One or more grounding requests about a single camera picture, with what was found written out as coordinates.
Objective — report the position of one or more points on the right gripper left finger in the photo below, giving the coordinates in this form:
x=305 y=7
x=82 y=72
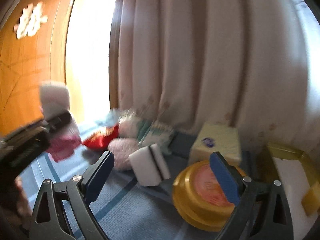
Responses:
x=49 y=219

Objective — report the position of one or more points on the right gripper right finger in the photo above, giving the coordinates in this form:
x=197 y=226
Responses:
x=261 y=209

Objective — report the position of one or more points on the yellow sponge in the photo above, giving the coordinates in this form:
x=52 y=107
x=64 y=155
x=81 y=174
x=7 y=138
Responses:
x=311 y=200

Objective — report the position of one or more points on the pink fluffy cloth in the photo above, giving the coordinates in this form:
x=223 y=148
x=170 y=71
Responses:
x=62 y=146

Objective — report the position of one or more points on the white towel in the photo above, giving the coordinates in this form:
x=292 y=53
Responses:
x=54 y=98

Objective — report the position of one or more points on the red fabric pouch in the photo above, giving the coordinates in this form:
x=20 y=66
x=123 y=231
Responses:
x=101 y=138

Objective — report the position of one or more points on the pink flower cloth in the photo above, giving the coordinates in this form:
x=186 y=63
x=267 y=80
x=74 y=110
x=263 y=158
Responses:
x=122 y=148

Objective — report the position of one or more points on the white melamine sponge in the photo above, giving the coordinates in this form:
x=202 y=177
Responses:
x=149 y=166

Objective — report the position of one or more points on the gold tray box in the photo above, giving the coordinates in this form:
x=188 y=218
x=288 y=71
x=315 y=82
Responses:
x=297 y=173

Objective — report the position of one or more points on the round gold pink tin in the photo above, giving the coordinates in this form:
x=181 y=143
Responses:
x=199 y=198

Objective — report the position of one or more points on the blue plaid tablecloth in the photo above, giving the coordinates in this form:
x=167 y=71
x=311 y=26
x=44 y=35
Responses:
x=124 y=209

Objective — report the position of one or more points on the yellow tissue pack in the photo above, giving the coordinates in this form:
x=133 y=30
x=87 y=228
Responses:
x=216 y=138

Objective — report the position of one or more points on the clear plastic wrapper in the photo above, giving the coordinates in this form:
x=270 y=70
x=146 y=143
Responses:
x=115 y=115

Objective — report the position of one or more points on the wooden door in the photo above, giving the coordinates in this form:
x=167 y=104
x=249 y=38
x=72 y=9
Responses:
x=71 y=47

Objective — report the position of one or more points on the green patterned tissue pack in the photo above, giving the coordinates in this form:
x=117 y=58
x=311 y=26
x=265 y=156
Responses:
x=160 y=134

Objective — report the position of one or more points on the pink floral curtain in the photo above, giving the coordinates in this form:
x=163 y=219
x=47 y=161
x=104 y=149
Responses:
x=250 y=64

